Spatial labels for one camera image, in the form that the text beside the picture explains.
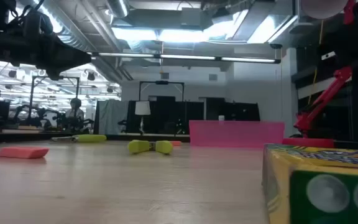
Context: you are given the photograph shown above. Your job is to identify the yellow-green handled pliers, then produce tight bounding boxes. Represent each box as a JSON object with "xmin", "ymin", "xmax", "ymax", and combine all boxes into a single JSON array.
[{"xmin": 127, "ymin": 139, "xmax": 174, "ymax": 156}]

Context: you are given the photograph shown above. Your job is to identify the grey hanging cloth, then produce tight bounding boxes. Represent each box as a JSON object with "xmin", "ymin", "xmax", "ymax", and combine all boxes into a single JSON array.
[{"xmin": 93, "ymin": 99, "xmax": 129, "ymax": 135}]

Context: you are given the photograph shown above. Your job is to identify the black partition wall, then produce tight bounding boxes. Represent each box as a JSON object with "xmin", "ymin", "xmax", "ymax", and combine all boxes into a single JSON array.
[{"xmin": 126, "ymin": 95, "xmax": 261, "ymax": 135}]

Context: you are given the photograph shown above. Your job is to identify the person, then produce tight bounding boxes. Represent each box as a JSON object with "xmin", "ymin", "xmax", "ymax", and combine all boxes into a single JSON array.
[{"xmin": 64, "ymin": 97, "xmax": 86, "ymax": 131}]

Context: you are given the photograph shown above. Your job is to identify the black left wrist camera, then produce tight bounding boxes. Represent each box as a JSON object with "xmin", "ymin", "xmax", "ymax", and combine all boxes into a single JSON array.
[{"xmin": 22, "ymin": 8, "xmax": 54, "ymax": 35}]

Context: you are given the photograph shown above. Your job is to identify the black background rig frame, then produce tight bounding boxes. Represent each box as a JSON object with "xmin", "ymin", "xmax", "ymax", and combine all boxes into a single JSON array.
[
  {"xmin": 29, "ymin": 75, "xmax": 81, "ymax": 125},
  {"xmin": 139, "ymin": 80, "xmax": 185, "ymax": 102}
]

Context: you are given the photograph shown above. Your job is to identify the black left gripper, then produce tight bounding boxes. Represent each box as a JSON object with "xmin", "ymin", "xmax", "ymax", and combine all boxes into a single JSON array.
[{"xmin": 11, "ymin": 32, "xmax": 92, "ymax": 81}]

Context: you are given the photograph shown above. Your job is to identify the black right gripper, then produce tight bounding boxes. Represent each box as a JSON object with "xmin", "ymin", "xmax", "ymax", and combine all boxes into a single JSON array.
[{"xmin": 318, "ymin": 27, "xmax": 358, "ymax": 78}]

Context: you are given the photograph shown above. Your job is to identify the red desk lamp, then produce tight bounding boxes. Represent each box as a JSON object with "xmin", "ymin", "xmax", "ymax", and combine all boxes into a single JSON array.
[{"xmin": 282, "ymin": 0, "xmax": 357, "ymax": 149}]

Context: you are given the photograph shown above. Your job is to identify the white shade floor lamp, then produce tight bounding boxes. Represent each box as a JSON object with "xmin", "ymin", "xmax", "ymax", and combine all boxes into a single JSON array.
[{"xmin": 134, "ymin": 100, "xmax": 152, "ymax": 135}]

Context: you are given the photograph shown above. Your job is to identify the yellow green crayon box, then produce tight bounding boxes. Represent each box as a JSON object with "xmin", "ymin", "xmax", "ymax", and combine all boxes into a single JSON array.
[{"xmin": 262, "ymin": 142, "xmax": 358, "ymax": 224}]

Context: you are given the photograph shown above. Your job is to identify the pink plastic bin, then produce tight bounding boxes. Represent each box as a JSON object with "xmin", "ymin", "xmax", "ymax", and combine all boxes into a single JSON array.
[{"xmin": 188, "ymin": 120, "xmax": 285, "ymax": 149}]

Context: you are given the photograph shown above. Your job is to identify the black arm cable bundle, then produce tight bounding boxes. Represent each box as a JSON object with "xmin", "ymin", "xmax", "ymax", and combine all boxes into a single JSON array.
[{"xmin": 8, "ymin": 0, "xmax": 47, "ymax": 26}]

